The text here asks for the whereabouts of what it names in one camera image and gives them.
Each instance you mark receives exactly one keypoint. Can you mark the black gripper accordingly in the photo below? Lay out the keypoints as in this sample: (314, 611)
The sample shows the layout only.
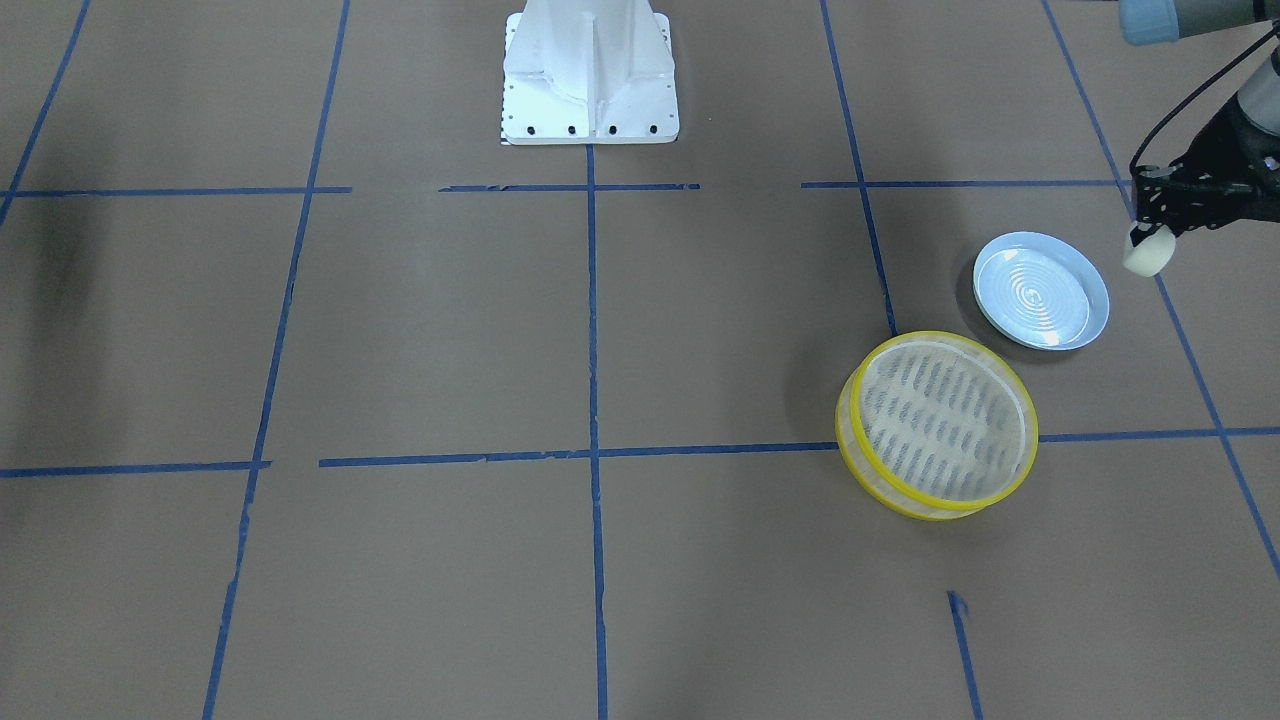
(1228, 150)

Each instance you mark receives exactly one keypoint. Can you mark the white steamed bun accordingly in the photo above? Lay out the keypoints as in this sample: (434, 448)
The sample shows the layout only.
(1148, 248)

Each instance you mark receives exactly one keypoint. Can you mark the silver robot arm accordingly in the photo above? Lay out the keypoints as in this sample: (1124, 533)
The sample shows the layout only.
(1163, 22)

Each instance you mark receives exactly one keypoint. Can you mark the yellow round steamer basket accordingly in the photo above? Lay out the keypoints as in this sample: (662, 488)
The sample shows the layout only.
(936, 427)

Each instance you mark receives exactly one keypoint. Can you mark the light blue plate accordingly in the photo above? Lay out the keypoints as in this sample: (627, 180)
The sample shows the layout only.
(1040, 292)

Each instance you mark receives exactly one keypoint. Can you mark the white camera stand base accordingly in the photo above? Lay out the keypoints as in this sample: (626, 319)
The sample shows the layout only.
(580, 72)

